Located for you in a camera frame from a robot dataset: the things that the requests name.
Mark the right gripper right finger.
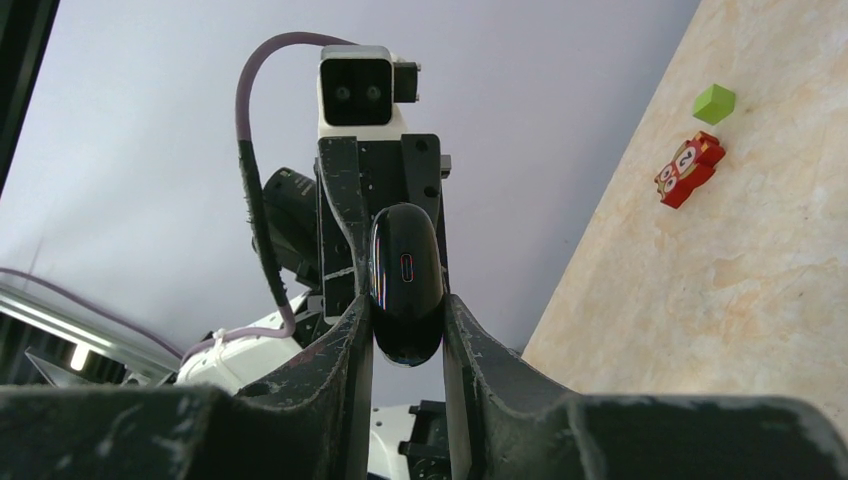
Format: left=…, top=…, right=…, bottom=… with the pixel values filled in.
left=443, top=295, right=847, bottom=479

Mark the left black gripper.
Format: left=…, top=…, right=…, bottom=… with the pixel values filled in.
left=251, top=134, right=450, bottom=324

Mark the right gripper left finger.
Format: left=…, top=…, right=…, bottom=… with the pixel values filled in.
left=1, top=297, right=372, bottom=479

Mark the black earbud charging case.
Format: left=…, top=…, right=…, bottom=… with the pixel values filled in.
left=369, top=203, right=446, bottom=367

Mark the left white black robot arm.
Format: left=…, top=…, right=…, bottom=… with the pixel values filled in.
left=178, top=134, right=451, bottom=479

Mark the red number block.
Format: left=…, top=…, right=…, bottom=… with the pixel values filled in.
left=654, top=131, right=726, bottom=209

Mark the small green cube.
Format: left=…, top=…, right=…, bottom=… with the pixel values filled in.
left=692, top=84, right=736, bottom=125

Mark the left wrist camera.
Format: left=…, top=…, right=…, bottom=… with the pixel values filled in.
left=317, top=44, right=421, bottom=141

